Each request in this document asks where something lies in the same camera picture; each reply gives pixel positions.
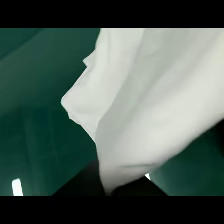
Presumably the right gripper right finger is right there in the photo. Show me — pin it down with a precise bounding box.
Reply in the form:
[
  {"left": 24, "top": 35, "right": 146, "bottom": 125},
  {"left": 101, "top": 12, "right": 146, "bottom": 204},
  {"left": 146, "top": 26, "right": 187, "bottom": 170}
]
[{"left": 111, "top": 175, "right": 170, "bottom": 197}]

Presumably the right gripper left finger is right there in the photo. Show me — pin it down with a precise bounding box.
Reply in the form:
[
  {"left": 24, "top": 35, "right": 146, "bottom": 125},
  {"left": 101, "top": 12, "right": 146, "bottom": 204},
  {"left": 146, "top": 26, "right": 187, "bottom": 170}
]
[{"left": 52, "top": 159, "right": 106, "bottom": 197}]

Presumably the white shirt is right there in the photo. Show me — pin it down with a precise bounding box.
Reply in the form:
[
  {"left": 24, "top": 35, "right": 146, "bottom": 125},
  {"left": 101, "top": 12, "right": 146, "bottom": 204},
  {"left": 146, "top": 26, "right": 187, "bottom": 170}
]
[{"left": 60, "top": 27, "right": 224, "bottom": 196}]

